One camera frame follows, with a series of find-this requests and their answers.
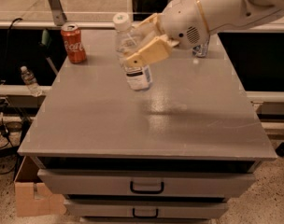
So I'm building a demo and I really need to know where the silver blue energy drink can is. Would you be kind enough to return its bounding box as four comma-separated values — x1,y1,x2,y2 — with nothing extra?
192,39,209,58

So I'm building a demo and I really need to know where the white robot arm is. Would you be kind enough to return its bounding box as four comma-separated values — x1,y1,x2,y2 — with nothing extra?
124,0,284,67

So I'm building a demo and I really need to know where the grey drawer cabinet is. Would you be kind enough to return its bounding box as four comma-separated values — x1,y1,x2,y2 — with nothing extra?
20,30,276,224

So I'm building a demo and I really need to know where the small clear water bottle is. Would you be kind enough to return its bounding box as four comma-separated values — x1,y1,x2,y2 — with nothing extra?
21,66,42,97

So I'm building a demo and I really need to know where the clear tea bottle white cap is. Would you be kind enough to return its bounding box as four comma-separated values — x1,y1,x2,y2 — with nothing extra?
113,12,152,91

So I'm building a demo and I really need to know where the upper grey drawer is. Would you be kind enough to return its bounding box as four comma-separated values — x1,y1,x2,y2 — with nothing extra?
38,169,255,198

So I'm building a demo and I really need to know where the green handled tool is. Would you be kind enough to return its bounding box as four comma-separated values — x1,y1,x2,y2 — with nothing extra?
38,29,56,71

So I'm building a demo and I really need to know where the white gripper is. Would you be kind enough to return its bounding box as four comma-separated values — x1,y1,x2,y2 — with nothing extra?
124,0,209,67

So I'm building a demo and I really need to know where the lower grey drawer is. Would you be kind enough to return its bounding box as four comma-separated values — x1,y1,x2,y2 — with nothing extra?
64,200,228,219

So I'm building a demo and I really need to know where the red Coca-Cola can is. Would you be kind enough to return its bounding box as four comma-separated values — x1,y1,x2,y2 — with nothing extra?
61,22,86,63

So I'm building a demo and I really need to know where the black caster wheel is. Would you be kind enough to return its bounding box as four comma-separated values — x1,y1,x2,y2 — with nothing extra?
276,142,284,157

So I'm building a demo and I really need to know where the black cable on left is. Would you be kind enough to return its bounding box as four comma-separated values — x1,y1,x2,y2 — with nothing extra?
0,17,24,175

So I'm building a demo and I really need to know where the left metal bracket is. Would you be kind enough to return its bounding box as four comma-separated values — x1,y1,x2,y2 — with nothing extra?
48,0,67,26

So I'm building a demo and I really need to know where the grey drawer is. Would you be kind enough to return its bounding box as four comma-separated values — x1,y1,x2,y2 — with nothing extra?
64,200,228,219
38,169,255,198

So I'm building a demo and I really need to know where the cardboard box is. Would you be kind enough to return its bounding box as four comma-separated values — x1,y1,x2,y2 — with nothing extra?
14,157,66,217

